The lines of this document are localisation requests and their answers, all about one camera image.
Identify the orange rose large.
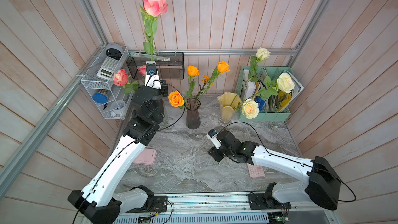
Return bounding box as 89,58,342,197
168,91,186,109

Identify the cream rose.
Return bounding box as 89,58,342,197
237,99,260,120
245,47,273,102
253,73,295,100

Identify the orange carnation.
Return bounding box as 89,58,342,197
195,75,214,101

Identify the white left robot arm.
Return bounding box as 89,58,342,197
68,61,164,224

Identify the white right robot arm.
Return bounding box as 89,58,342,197
207,129,342,211

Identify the pink calculator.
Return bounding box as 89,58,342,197
247,164,265,178

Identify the white mug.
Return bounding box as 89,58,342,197
110,100,126,118

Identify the blue lidded jar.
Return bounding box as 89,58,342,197
92,89,109,104

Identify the white desk calculator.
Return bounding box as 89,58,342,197
96,57,120,80

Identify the yellow ruffled vase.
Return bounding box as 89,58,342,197
217,92,242,124

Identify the dark purple glass vase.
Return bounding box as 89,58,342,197
186,98,201,130

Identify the round grey speaker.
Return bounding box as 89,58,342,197
105,44,123,60

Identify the pink heart-shaped box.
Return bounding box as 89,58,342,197
133,148,157,166

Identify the white book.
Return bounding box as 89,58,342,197
241,69,257,100

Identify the mint green file organizer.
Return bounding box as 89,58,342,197
235,66,294,122

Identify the yellow cover magazine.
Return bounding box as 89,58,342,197
275,70,304,113

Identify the white wire wall shelf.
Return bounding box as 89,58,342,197
81,44,133,120

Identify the black mesh wall basket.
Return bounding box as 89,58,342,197
126,52,185,80

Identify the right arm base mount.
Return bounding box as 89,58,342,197
247,183,291,210

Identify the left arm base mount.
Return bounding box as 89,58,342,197
127,185,168,213

